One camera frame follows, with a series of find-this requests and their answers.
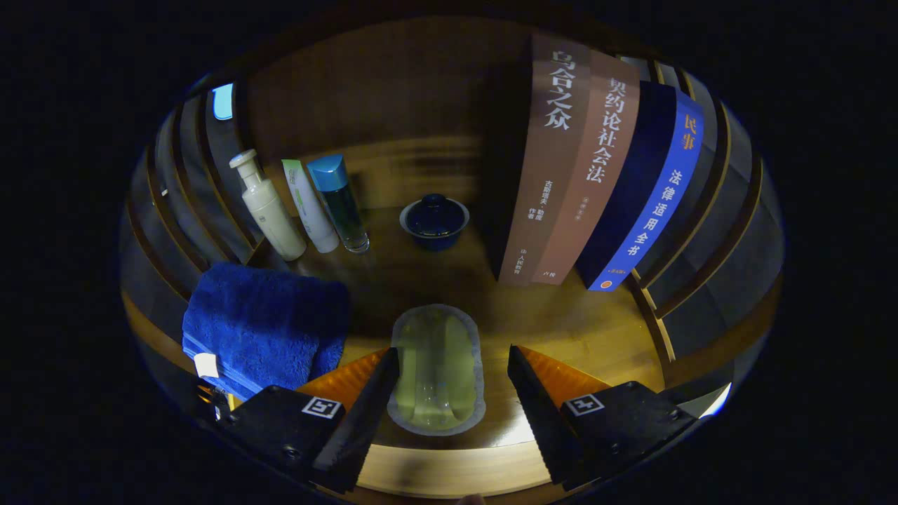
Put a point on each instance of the dark blue lidded teacup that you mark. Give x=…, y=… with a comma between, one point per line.
x=435, y=224

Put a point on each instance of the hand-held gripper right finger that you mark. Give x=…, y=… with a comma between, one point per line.
x=540, y=414

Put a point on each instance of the blue book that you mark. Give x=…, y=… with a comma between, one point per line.
x=659, y=203

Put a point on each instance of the reddish brown book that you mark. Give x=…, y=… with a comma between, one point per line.
x=589, y=196

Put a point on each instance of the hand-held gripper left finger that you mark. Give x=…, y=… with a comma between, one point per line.
x=365, y=414

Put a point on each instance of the folded blue towel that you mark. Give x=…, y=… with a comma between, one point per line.
x=259, y=322

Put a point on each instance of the white pump bottle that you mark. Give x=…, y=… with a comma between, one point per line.
x=270, y=217

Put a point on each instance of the wooden countertop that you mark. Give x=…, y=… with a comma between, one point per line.
x=561, y=330

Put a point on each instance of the dark brown book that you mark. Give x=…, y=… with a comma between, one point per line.
x=547, y=175

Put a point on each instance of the white green tube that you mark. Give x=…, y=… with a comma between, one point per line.
x=309, y=210

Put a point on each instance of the yellow green scrub brush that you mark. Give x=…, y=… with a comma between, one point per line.
x=435, y=365

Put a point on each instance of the teal bottle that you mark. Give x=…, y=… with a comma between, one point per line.
x=337, y=189

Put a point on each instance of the wooden cabinet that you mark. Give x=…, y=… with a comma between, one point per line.
x=393, y=91

